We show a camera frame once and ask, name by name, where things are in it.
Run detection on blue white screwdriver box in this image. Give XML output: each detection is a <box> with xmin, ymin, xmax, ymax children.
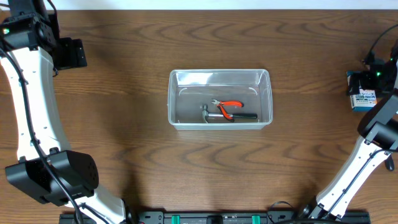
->
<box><xmin>349</xmin><ymin>76</ymin><xmax>377</xmax><ymax>112</ymax></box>

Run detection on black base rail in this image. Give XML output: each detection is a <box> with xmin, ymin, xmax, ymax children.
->
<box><xmin>58</xmin><ymin>210</ymin><xmax>371</xmax><ymax>224</ymax></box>

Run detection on black yellow screwdriver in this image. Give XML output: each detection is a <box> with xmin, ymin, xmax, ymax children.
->
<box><xmin>384</xmin><ymin>154</ymin><xmax>395</xmax><ymax>172</ymax></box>

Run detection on clear plastic container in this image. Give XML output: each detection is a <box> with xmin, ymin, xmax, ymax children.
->
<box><xmin>167</xmin><ymin>69</ymin><xmax>273</xmax><ymax>130</ymax></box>

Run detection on red black pliers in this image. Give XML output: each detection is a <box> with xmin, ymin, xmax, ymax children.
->
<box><xmin>211</xmin><ymin>99</ymin><xmax>244</xmax><ymax>122</ymax></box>

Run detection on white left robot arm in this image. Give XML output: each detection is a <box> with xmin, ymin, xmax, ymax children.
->
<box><xmin>1</xmin><ymin>0</ymin><xmax>132</xmax><ymax>223</ymax></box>

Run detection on small claw hammer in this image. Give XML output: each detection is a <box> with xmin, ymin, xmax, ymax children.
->
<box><xmin>201</xmin><ymin>104</ymin><xmax>257</xmax><ymax>123</ymax></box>

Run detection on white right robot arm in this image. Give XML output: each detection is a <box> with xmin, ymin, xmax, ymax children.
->
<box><xmin>299</xmin><ymin>80</ymin><xmax>397</xmax><ymax>220</ymax></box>

